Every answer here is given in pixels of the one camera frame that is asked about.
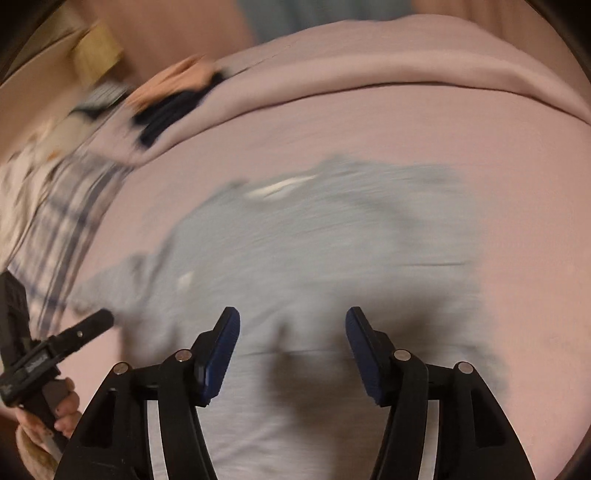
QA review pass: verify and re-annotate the folded peach garment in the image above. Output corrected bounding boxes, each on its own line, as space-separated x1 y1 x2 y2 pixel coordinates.
124 55 218 112

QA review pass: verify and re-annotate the pink bed sheet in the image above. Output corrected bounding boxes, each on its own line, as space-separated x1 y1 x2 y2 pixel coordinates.
69 84 590 479

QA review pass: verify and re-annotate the plaid pillow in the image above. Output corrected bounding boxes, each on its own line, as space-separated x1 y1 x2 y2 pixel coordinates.
8 154 132 339

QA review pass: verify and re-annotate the teal curtain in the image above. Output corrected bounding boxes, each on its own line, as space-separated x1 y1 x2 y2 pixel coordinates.
238 0 414 43

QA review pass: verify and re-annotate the grey New York sweatshirt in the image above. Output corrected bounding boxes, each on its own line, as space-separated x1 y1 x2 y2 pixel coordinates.
70 158 505 479

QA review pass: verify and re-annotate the white crumpled clothes pile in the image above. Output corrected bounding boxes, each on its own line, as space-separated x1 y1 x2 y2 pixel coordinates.
0 113 94 267

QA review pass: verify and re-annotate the pink folded duvet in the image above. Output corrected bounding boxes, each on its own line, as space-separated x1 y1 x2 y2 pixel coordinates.
91 13 591 167

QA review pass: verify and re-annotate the person's left hand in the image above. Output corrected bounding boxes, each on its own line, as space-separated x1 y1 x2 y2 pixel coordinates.
14 377 81 446

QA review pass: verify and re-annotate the straw fringed lamp shade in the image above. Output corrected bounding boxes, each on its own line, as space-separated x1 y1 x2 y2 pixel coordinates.
71 23 123 87

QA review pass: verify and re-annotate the small plaid folded cloth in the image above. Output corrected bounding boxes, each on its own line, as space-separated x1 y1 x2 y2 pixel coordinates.
71 82 130 120

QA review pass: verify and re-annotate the folded navy garment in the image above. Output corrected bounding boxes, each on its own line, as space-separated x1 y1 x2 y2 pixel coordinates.
132 72 226 148

